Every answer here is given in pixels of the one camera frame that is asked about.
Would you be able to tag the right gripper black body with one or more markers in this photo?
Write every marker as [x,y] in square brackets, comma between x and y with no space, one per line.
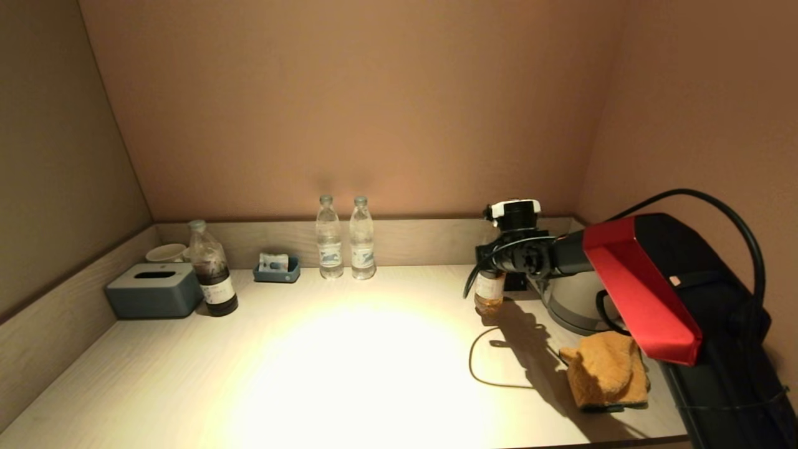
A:
[520,252]

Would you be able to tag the amber tea bottle white cap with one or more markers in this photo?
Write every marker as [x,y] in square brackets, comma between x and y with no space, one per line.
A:
[489,293]

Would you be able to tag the orange microfibre cloth grey underside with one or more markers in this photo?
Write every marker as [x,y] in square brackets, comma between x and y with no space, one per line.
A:
[605,371]

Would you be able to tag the recessed black power socket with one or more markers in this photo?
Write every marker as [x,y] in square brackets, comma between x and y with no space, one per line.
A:
[516,284]

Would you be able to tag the white electric kettle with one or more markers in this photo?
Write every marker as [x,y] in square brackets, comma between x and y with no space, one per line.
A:
[576,296]

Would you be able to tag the grey kettle base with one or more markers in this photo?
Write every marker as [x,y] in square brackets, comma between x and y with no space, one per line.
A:
[570,324]

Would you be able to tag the clear water bottle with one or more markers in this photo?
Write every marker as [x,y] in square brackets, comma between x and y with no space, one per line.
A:
[328,240]
[361,243]

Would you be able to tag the small blue tray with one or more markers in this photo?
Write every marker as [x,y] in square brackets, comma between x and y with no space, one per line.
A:
[277,275]

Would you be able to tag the sachet packets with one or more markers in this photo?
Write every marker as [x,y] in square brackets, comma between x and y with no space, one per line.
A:
[273,262]

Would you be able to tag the dark liquid bottle white label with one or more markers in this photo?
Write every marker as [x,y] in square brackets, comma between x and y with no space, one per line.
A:
[215,280]

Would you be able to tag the white ceramic cup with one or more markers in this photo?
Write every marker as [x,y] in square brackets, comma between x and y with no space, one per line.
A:
[167,254]

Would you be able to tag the grey-blue tissue box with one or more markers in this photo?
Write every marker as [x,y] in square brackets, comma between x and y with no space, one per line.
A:
[153,296]

